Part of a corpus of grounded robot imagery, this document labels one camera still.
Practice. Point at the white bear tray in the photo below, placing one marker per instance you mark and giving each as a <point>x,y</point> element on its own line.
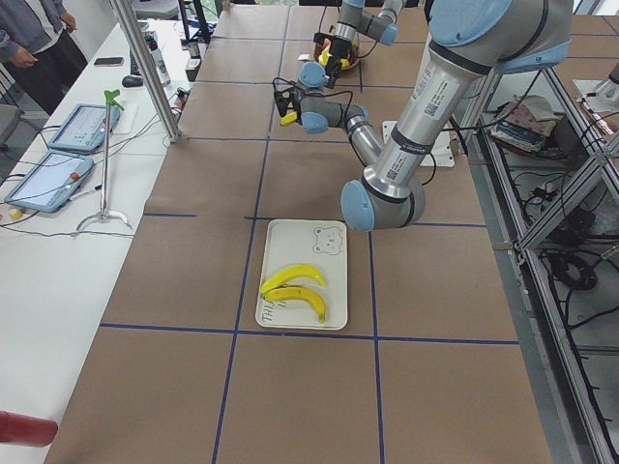
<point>303,280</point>

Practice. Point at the person in grey jacket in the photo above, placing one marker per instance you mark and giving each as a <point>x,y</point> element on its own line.
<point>38,51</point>

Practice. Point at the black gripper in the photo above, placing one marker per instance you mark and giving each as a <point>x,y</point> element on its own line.
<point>339,49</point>
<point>293,103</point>

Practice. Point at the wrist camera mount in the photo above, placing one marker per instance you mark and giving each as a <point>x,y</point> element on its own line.
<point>283,93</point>
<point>322,39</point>

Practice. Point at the yellow banana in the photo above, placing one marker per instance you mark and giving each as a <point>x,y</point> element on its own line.
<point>290,273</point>
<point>289,119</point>
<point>298,293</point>
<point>324,57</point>

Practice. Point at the far teach pendant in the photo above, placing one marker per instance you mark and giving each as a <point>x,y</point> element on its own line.
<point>83,131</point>

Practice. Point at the aluminium frame post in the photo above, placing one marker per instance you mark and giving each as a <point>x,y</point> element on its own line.
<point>126,18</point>

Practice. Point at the red cylinder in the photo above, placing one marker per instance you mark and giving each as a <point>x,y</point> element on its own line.
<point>27,431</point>

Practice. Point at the brown wicker basket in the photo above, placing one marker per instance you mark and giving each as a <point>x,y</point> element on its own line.
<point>353,56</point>

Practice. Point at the black smartphone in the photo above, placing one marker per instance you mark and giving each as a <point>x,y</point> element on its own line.
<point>115,61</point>

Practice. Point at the teach pendant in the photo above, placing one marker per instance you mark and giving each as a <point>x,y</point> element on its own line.
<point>51,183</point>
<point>83,131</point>

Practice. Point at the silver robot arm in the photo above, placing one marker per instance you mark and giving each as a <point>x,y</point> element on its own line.
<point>353,19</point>
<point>467,40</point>

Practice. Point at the black computer mouse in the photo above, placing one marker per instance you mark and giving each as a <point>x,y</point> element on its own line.
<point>132,81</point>

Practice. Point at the grey water bottle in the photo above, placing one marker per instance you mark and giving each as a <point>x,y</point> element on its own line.
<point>156,55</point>

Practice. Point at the near teach pendant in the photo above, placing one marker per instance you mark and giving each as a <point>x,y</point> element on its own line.
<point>51,183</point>

